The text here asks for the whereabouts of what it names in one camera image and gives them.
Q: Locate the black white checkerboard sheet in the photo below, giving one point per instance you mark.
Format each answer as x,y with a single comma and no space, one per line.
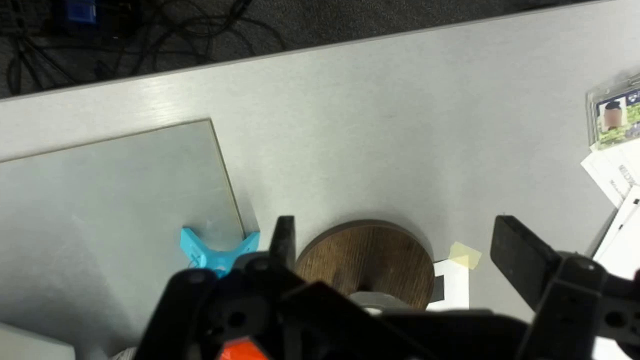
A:
456,286

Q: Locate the blue plastic clamp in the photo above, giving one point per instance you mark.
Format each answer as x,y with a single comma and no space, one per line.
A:
217,252

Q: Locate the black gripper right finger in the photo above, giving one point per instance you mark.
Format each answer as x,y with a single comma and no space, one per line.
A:
566,300

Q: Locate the black support stand wooden base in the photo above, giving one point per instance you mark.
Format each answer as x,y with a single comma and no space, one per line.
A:
372,260

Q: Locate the beige masking tape piece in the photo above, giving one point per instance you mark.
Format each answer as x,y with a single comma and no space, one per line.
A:
465,255

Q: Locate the white paper sheets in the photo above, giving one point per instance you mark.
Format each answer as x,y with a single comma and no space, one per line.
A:
620,221

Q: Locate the photo ID badge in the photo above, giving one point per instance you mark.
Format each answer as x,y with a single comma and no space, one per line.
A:
613,117

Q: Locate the small blue box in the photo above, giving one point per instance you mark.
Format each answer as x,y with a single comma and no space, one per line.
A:
80,10

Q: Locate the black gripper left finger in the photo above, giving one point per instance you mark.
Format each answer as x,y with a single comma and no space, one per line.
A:
212,313

